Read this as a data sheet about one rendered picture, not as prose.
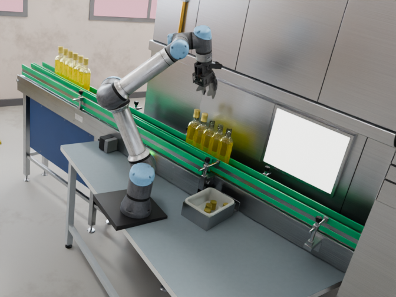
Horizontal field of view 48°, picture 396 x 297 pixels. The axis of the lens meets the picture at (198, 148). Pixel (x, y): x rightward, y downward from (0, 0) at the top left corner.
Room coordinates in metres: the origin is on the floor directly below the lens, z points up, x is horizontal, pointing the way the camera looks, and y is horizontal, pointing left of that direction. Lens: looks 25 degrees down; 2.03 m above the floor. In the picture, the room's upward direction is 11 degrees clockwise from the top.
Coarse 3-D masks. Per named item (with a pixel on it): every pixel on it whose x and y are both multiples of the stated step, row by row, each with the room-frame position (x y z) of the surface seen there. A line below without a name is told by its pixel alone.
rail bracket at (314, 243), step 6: (318, 216) 1.68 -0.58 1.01; (324, 216) 1.76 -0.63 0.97; (318, 222) 1.67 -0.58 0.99; (312, 228) 1.66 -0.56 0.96; (318, 228) 1.67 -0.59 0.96; (312, 234) 1.67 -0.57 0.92; (312, 240) 1.67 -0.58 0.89; (318, 240) 1.72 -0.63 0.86; (306, 246) 1.67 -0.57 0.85; (312, 246) 1.67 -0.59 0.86; (318, 246) 1.74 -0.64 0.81
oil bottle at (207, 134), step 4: (204, 132) 2.22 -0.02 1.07; (208, 132) 2.21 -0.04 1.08; (212, 132) 2.21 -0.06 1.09; (204, 136) 2.22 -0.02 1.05; (208, 136) 2.21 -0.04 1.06; (204, 140) 2.22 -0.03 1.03; (208, 140) 2.21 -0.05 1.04; (204, 144) 2.22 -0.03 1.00; (208, 144) 2.20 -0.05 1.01; (200, 148) 2.23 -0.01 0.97; (204, 148) 2.21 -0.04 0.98; (208, 148) 2.20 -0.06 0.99; (208, 152) 2.20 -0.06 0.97
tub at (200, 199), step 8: (200, 192) 1.98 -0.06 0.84; (208, 192) 2.03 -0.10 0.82; (216, 192) 2.02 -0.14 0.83; (192, 200) 1.92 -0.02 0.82; (200, 200) 1.98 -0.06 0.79; (208, 200) 2.03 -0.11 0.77; (216, 200) 2.01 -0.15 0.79; (224, 200) 1.99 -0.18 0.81; (232, 200) 1.96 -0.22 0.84; (200, 208) 1.94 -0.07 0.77; (216, 208) 1.97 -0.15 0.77; (224, 208) 1.88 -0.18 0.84; (208, 216) 1.80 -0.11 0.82
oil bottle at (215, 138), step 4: (216, 132) 2.21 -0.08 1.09; (212, 136) 2.20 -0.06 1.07; (216, 136) 2.18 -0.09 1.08; (220, 136) 2.18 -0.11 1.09; (212, 140) 2.19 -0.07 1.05; (216, 140) 2.18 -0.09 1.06; (212, 144) 2.19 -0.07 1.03; (216, 144) 2.17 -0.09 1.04; (212, 148) 2.19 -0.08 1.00; (216, 148) 2.17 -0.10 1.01; (212, 152) 2.18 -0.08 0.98; (216, 152) 2.17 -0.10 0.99; (216, 156) 2.17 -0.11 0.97
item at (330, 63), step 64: (192, 0) 2.59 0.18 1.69; (256, 0) 2.35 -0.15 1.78; (320, 0) 2.16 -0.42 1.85; (384, 0) 2.00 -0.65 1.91; (192, 64) 2.52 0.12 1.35; (256, 64) 2.30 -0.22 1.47; (320, 64) 2.11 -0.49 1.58; (384, 64) 1.95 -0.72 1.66; (384, 128) 1.89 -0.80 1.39; (320, 192) 2.00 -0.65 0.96
